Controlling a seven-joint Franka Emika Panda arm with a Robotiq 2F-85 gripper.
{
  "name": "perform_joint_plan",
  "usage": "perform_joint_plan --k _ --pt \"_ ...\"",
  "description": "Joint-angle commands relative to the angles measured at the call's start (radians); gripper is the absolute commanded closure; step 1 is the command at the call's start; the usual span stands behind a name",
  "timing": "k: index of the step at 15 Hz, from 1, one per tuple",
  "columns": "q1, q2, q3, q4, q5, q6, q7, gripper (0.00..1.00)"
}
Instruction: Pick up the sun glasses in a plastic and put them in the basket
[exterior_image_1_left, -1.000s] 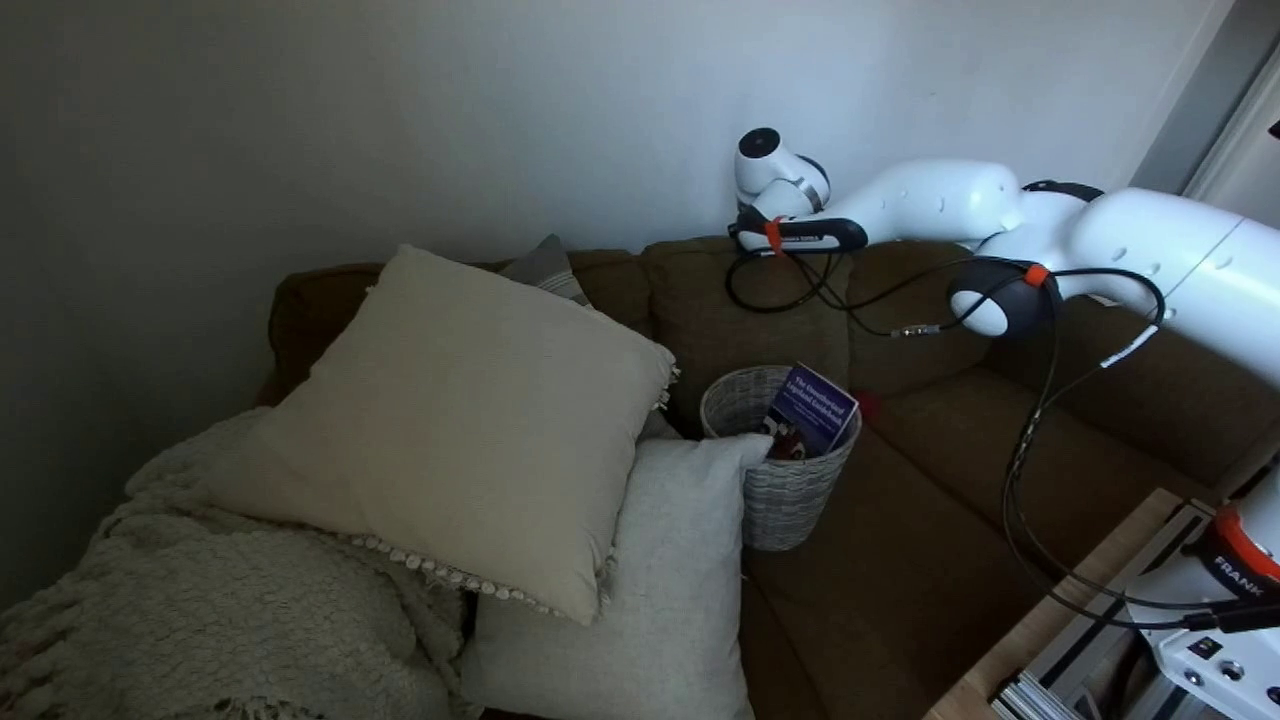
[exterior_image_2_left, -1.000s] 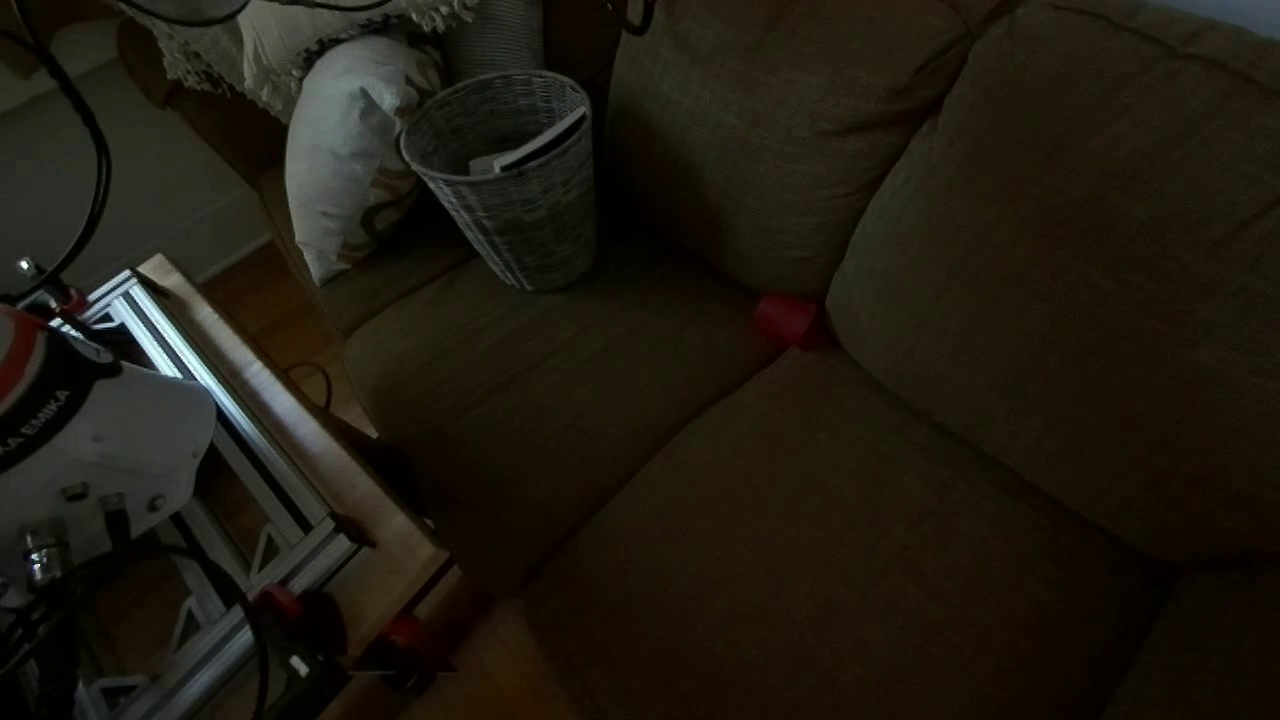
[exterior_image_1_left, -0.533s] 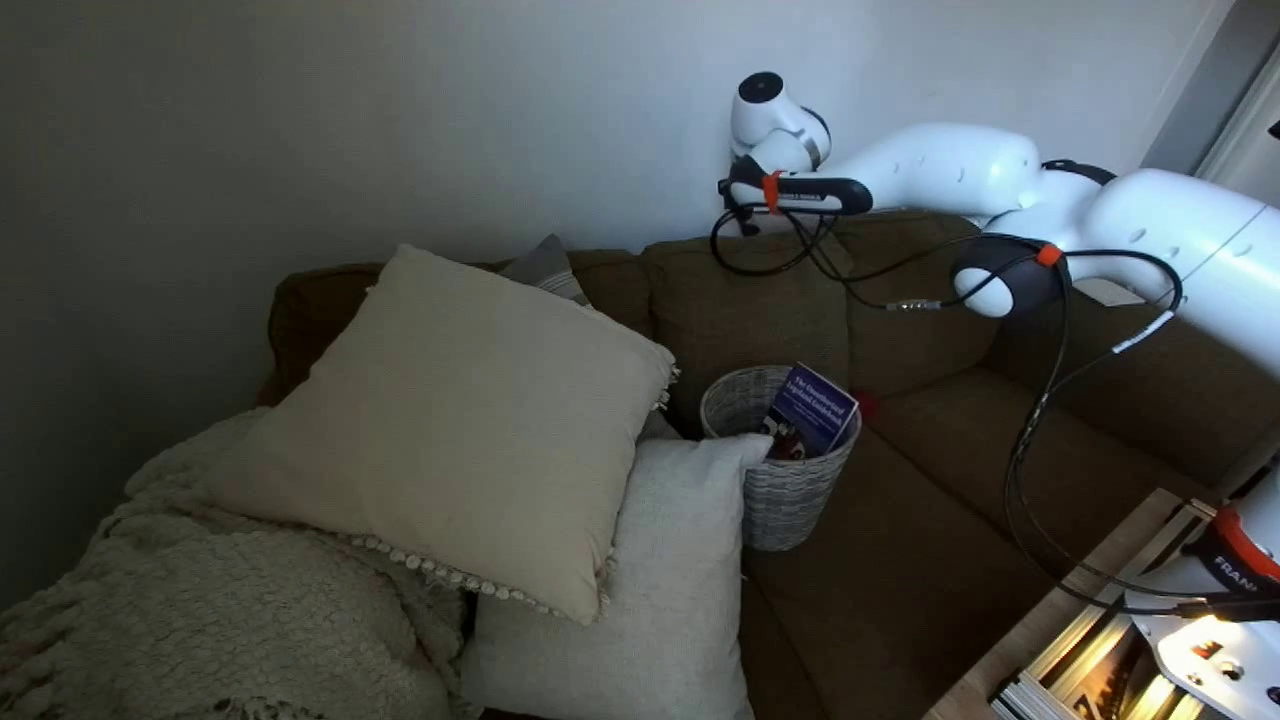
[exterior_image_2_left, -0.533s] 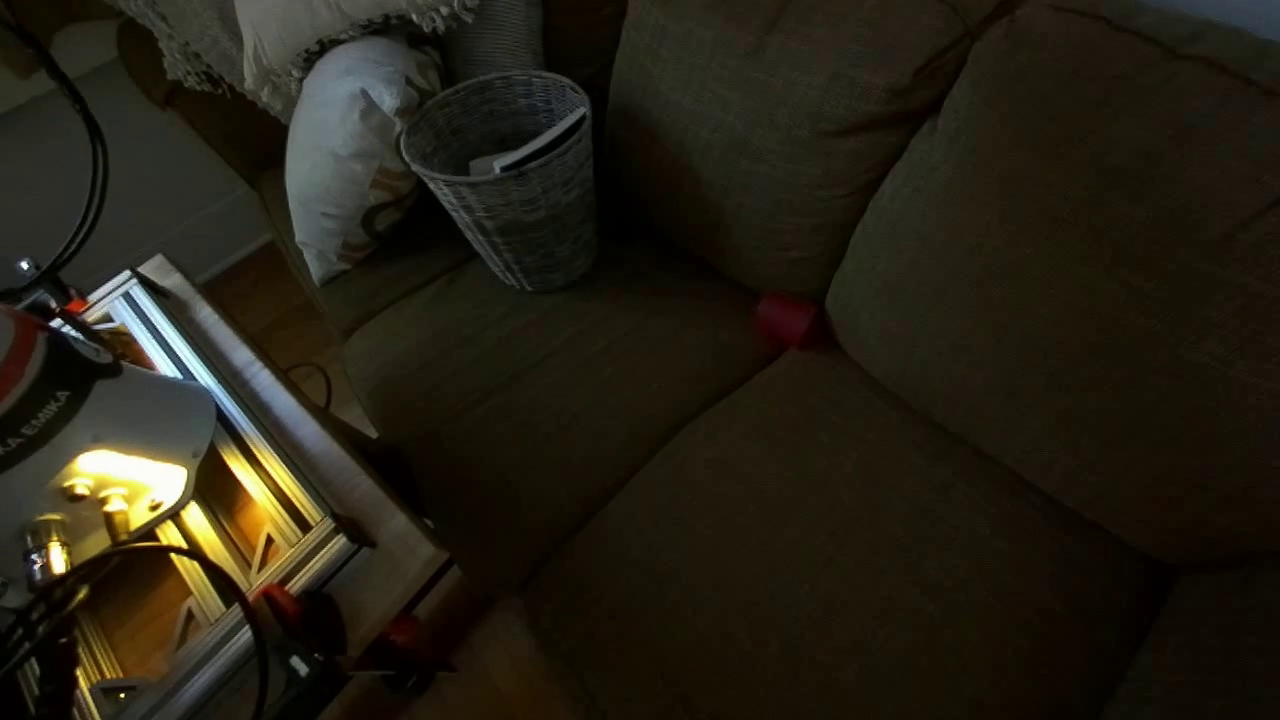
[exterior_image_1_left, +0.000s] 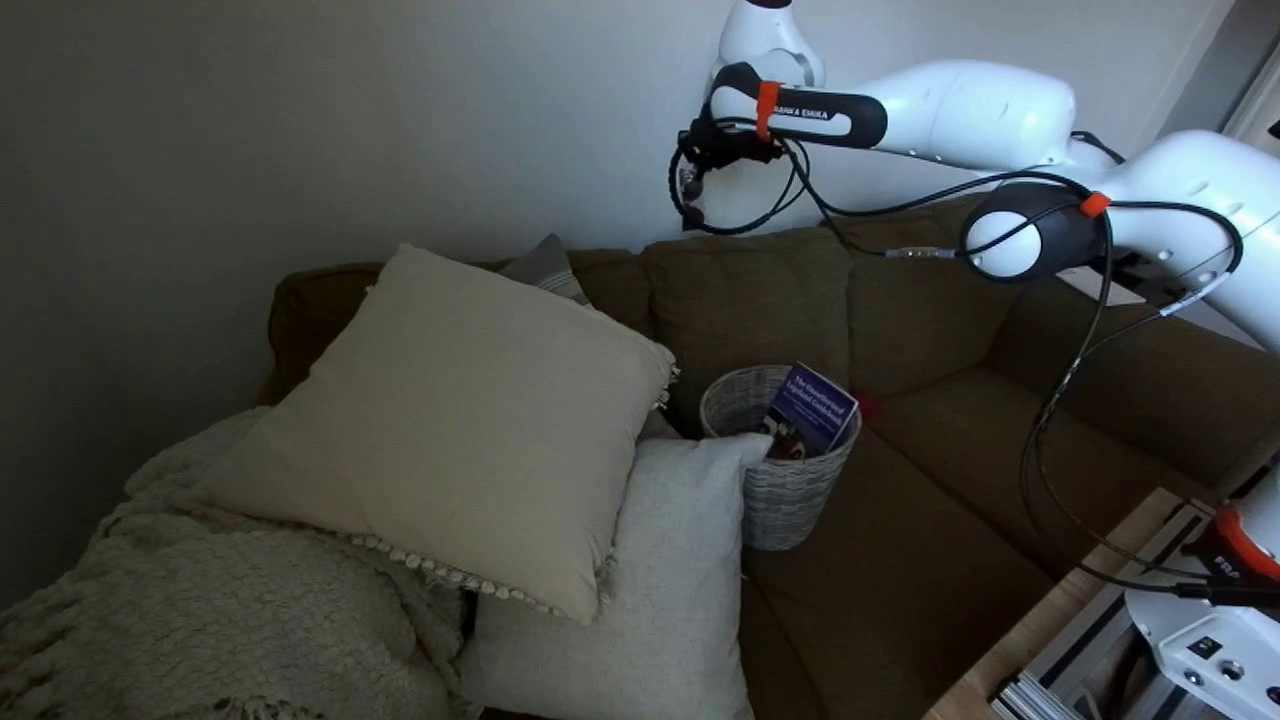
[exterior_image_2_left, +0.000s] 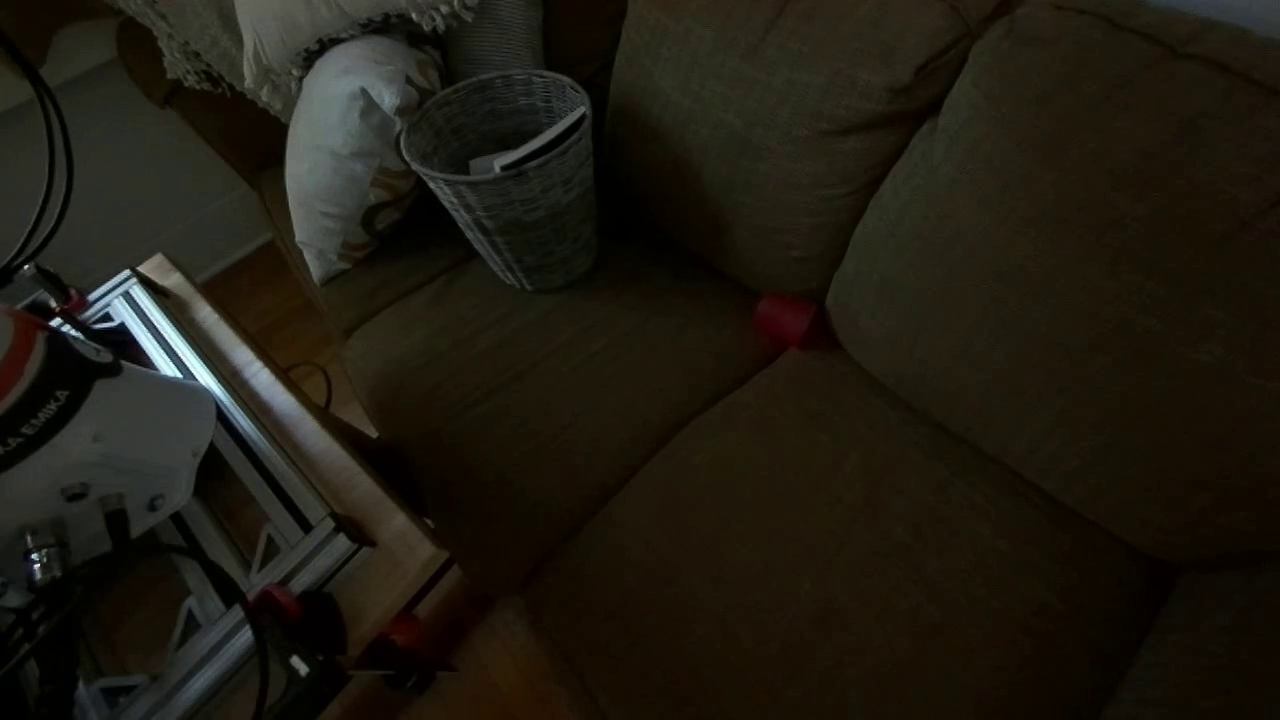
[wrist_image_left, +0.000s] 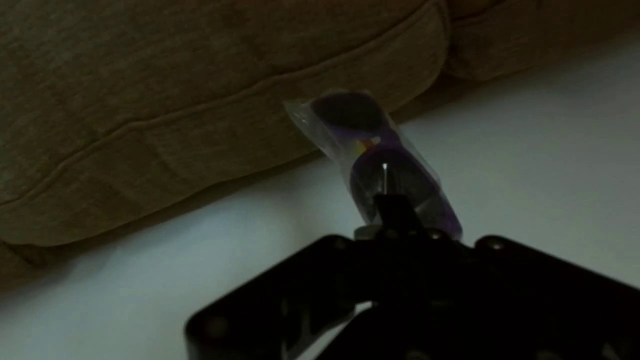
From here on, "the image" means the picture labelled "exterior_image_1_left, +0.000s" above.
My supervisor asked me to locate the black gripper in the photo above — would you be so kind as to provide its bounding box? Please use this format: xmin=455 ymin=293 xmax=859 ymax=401
xmin=669 ymin=116 xmax=789 ymax=234

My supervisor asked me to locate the grey woven basket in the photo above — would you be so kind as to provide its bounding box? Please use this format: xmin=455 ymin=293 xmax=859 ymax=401
xmin=695 ymin=360 xmax=869 ymax=557

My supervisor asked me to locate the small grey pillow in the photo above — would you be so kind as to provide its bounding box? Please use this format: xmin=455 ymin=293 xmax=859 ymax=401
xmin=495 ymin=234 xmax=593 ymax=310

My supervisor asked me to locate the purple box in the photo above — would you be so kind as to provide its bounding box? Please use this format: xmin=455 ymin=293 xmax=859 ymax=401
xmin=760 ymin=360 xmax=865 ymax=460

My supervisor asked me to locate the large cream tasselled pillow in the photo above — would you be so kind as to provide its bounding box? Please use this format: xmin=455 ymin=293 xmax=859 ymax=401
xmin=196 ymin=240 xmax=679 ymax=629

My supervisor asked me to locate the white textured pillow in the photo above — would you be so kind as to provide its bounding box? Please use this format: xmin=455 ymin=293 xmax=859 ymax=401
xmin=455 ymin=429 xmax=780 ymax=720

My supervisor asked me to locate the brown fabric sofa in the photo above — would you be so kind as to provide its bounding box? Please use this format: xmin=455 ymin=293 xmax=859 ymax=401
xmin=257 ymin=190 xmax=1280 ymax=720

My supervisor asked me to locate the light wooden board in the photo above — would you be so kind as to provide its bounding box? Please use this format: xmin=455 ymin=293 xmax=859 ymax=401
xmin=926 ymin=483 xmax=1192 ymax=720

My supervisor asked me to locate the grey knitted blanket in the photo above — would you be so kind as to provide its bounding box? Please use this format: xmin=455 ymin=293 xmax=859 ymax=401
xmin=0 ymin=403 xmax=472 ymax=720

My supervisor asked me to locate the aluminium frame stand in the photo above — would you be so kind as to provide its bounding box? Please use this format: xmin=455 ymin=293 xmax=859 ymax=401
xmin=995 ymin=498 xmax=1222 ymax=720

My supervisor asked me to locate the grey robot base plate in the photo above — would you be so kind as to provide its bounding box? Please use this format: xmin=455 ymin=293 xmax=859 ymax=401
xmin=1125 ymin=586 xmax=1280 ymax=720

